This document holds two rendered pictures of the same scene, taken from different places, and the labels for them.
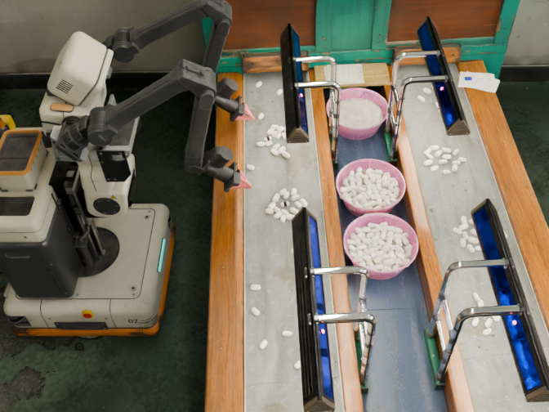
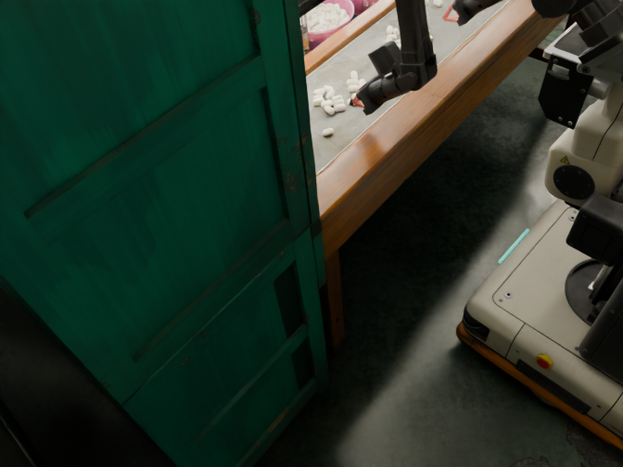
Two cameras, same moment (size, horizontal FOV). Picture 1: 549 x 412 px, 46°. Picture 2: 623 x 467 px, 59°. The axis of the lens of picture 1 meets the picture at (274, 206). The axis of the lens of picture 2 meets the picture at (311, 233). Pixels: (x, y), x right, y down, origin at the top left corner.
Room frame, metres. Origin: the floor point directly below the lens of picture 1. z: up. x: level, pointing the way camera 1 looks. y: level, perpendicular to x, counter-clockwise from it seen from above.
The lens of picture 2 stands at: (2.98, 0.81, 1.76)
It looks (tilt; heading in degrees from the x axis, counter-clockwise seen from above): 51 degrees down; 226
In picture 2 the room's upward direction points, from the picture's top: 7 degrees counter-clockwise
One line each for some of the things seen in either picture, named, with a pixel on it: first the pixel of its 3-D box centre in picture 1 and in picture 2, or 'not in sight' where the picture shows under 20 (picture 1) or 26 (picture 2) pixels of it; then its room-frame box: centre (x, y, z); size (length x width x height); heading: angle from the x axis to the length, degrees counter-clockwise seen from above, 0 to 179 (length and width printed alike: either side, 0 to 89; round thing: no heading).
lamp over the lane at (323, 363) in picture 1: (310, 299); not in sight; (0.96, -0.09, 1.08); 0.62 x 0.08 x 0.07; 179
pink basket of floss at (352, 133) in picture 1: (356, 115); not in sight; (2.10, -0.38, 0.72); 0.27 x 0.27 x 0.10
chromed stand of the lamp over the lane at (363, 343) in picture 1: (337, 331); not in sight; (0.96, -0.17, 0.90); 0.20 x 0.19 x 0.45; 179
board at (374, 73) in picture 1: (351, 75); not in sight; (2.32, -0.38, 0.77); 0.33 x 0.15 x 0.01; 89
